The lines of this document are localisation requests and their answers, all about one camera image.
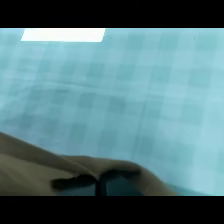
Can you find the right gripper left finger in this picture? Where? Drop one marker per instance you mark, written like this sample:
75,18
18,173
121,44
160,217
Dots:
75,182

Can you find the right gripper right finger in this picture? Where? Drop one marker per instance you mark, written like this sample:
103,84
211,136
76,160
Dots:
101,186

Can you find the brown garment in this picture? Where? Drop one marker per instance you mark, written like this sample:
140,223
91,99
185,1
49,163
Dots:
30,166

